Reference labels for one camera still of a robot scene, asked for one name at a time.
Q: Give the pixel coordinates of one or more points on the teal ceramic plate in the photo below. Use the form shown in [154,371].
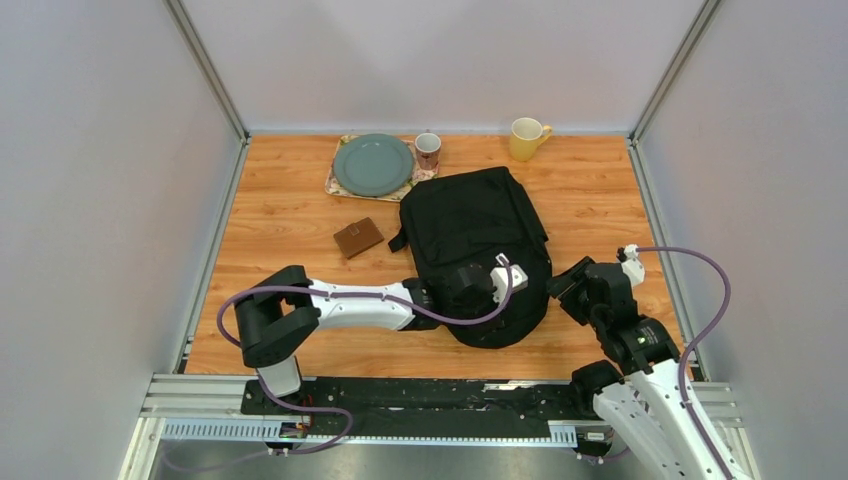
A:
[373,165]

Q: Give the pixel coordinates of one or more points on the brown leather wallet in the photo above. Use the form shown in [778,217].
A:
[358,237]

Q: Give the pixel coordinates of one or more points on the aluminium frame post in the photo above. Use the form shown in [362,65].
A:
[688,44]
[187,29]

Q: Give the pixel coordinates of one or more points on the black fabric student bag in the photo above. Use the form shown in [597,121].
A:
[469,218]

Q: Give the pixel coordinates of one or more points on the brown patterned mug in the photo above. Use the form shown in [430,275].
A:
[427,148]

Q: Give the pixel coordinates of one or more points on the yellow ceramic mug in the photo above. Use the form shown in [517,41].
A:
[527,135]

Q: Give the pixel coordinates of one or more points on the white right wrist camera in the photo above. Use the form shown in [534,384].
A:
[633,268]

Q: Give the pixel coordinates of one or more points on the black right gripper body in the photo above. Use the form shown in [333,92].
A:
[572,297]

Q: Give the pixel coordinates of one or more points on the aluminium frame post left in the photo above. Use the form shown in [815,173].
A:
[187,29]

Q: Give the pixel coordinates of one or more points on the aluminium frame post right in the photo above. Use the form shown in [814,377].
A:
[688,44]

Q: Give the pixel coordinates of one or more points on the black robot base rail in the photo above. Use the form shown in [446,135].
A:
[444,408]

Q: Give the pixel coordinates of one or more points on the floral serving tray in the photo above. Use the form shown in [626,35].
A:
[419,175]

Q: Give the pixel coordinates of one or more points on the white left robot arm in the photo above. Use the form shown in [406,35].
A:
[276,316]

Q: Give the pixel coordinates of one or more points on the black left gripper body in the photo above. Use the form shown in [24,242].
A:
[486,306]

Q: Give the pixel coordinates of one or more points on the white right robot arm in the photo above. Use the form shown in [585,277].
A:
[640,388]

